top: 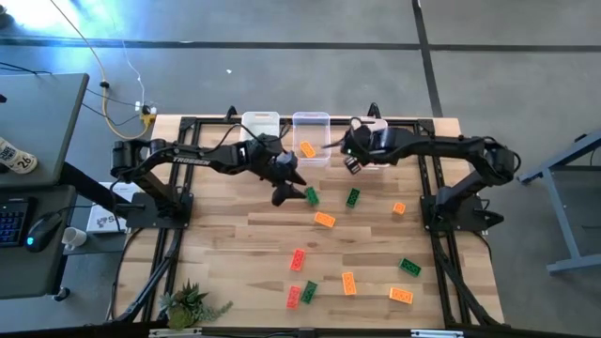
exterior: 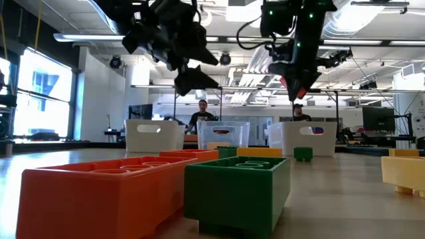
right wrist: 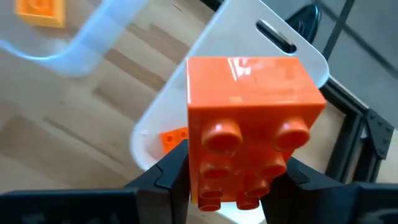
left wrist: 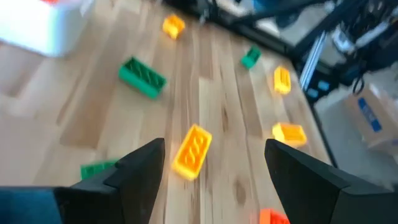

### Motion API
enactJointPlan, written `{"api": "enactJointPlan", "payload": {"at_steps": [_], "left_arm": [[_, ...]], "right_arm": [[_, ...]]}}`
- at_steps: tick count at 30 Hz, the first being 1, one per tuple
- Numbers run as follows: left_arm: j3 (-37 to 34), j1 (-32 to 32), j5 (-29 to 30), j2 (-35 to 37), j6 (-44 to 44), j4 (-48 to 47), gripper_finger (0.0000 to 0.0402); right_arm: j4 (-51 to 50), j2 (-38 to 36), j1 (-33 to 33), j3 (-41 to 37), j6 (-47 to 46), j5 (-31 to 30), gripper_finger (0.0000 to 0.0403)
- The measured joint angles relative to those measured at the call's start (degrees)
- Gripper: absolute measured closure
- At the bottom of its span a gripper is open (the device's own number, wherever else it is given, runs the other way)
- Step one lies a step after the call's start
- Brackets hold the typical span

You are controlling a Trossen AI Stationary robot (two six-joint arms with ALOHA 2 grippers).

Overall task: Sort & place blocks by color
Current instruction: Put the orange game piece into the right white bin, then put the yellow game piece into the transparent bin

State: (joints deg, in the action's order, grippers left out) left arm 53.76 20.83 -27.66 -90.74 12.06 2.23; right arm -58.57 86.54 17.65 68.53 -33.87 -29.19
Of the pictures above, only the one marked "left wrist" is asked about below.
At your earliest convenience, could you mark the green building block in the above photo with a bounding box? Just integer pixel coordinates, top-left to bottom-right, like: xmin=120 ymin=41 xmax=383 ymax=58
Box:
xmin=239 ymin=45 xmax=262 ymax=70
xmin=117 ymin=55 xmax=168 ymax=101
xmin=80 ymin=158 xmax=121 ymax=180

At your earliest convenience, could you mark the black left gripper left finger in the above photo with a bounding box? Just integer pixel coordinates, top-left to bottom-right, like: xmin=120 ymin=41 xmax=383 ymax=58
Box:
xmin=53 ymin=138 xmax=166 ymax=224

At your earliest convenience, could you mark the small orange-yellow building block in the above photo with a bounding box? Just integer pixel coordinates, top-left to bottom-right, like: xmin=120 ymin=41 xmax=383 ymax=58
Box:
xmin=161 ymin=14 xmax=187 ymax=40

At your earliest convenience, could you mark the cardboard box with blue label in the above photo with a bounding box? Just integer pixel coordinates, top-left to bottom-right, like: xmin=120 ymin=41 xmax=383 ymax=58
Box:
xmin=343 ymin=83 xmax=398 ymax=153

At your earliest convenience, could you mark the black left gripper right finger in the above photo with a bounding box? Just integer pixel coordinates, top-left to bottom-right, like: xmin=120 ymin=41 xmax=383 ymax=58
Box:
xmin=264 ymin=138 xmax=398 ymax=224

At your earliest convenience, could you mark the silver aluminium extrusion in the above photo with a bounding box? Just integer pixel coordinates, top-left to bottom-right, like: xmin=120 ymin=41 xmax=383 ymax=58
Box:
xmin=298 ymin=30 xmax=328 ymax=91

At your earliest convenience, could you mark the white plastic bin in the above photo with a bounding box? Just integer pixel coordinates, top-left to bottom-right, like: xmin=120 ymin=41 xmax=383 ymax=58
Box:
xmin=0 ymin=0 xmax=96 ymax=58

